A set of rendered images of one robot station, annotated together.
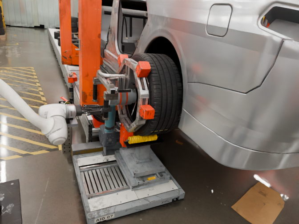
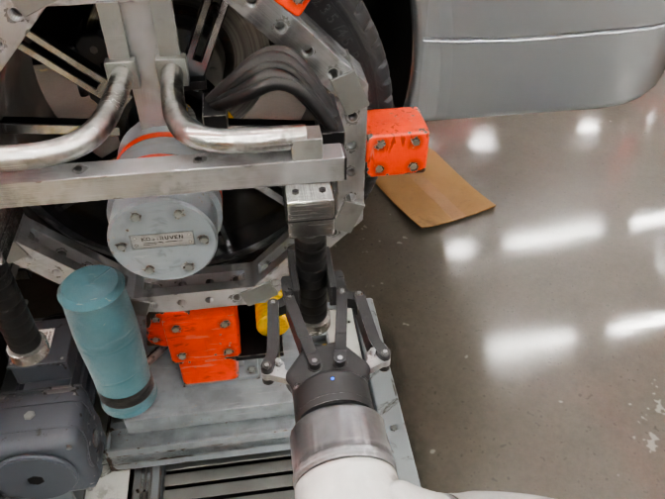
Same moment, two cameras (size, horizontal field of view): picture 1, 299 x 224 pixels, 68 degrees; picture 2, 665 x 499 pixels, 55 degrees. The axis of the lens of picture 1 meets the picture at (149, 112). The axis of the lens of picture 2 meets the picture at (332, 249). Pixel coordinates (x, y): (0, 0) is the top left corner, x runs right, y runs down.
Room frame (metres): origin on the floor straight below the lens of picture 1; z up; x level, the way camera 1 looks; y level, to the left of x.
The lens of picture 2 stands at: (1.18, 0.79, 1.34)
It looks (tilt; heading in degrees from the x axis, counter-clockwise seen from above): 42 degrees down; 290
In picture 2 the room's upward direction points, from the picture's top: straight up
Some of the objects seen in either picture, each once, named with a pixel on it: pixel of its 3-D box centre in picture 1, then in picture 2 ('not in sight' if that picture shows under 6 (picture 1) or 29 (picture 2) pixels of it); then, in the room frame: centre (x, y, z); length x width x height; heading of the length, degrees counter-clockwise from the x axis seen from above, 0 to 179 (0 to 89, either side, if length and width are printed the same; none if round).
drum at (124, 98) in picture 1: (121, 96); (167, 191); (1.62, 0.23, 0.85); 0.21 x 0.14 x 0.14; 118
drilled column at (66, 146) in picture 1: (66, 134); not in sight; (1.99, 0.84, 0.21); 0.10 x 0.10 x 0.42; 28
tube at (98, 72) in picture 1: (112, 70); (39, 87); (1.68, 0.33, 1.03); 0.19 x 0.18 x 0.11; 118
